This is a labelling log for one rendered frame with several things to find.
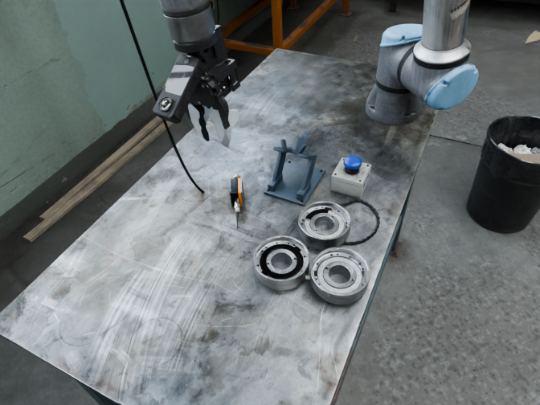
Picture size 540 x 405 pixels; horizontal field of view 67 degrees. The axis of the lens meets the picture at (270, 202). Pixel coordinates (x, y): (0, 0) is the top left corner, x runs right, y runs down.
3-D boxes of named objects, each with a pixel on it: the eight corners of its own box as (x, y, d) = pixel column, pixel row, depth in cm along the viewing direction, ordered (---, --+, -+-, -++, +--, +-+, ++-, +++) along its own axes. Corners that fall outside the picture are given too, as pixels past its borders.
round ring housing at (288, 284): (280, 304, 73) (279, 292, 70) (243, 269, 79) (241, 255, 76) (321, 271, 78) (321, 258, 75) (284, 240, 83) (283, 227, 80)
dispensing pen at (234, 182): (229, 222, 82) (230, 168, 94) (231, 235, 85) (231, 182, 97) (239, 221, 82) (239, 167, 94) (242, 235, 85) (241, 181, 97)
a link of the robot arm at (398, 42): (404, 63, 113) (413, 13, 104) (435, 84, 104) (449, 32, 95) (366, 73, 111) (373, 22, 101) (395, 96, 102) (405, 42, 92)
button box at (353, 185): (360, 198, 91) (362, 182, 87) (330, 190, 93) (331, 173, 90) (370, 176, 96) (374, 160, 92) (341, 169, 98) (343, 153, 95)
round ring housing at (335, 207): (345, 257, 80) (347, 243, 77) (292, 247, 82) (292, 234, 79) (352, 218, 87) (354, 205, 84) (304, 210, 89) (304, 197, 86)
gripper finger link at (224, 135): (251, 133, 81) (235, 92, 75) (234, 151, 78) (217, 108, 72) (239, 132, 83) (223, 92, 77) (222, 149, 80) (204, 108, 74)
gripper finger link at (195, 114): (222, 128, 85) (218, 90, 78) (205, 144, 82) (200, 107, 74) (210, 122, 86) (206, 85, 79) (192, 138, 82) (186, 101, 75)
